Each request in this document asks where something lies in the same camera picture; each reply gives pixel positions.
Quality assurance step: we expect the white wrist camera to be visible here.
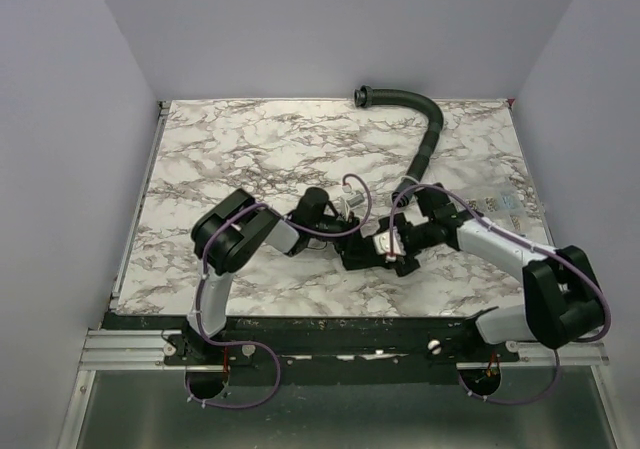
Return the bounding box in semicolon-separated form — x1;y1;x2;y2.
372;228;406;262
336;191;366;219

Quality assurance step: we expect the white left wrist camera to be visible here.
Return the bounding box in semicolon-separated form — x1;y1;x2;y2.
336;191;366;219

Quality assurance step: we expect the black folding umbrella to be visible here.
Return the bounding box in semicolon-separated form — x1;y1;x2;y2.
333;214;420;277

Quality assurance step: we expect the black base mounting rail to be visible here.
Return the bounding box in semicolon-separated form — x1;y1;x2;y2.
102;313;519;386

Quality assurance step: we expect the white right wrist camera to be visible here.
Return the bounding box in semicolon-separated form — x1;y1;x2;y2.
372;228;406;262

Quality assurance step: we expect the aluminium frame rail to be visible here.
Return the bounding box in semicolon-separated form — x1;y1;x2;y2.
57;327;184;449

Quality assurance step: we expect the black corrugated hose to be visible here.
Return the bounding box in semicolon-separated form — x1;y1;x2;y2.
352;84;445;209

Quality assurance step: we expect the clear plastic parts box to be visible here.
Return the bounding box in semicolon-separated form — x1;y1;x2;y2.
467;190;528;234

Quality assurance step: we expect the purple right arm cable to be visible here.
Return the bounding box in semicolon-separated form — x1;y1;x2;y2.
388;183;614;404

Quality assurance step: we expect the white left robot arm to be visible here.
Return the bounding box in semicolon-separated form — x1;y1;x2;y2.
182;187;363;358

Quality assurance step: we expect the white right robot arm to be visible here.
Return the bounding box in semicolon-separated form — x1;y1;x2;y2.
389;184;612;349

